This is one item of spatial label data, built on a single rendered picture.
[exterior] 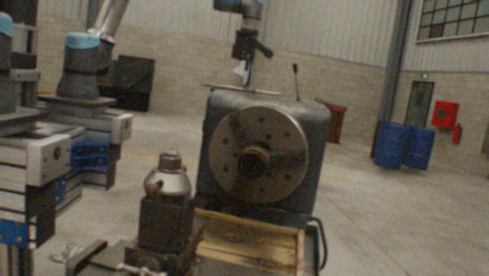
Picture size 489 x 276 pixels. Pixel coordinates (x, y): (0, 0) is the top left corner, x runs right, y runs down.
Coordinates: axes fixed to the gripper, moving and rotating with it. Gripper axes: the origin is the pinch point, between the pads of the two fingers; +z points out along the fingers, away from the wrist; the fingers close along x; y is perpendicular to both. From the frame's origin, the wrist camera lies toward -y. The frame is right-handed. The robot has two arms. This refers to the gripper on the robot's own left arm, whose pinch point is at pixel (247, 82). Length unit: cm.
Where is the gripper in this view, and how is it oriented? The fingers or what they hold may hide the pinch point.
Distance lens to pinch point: 142.0
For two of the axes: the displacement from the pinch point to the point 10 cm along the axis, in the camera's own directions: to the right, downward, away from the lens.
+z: -1.5, 9.7, 1.8
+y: -9.7, -1.7, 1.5
